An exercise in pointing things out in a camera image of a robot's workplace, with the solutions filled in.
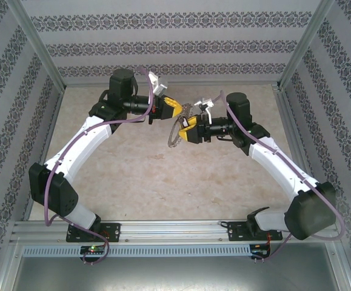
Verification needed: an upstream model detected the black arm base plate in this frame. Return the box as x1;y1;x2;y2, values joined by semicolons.
65;222;122;243
227;221;282;243

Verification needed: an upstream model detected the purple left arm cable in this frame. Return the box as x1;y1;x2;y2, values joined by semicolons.
44;65;156;267

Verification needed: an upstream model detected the grey metal sheet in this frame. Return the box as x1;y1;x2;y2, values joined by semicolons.
10;256;351;291

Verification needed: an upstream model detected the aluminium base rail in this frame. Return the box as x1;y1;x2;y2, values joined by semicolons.
10;219;344;243

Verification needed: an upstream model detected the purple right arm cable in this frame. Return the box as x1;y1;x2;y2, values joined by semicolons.
214;90;347;262

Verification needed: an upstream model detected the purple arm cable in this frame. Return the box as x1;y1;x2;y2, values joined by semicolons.
214;90;347;262
44;65;156;267

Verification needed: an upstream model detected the aluminium frame post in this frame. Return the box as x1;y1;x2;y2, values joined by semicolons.
4;0;66;90
279;0;336;89

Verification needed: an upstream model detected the small circuit board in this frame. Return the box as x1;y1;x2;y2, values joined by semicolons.
252;243;272;256
80;245;109;256

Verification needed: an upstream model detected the slotted grey cable duct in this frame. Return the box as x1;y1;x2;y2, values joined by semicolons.
22;244;252;258

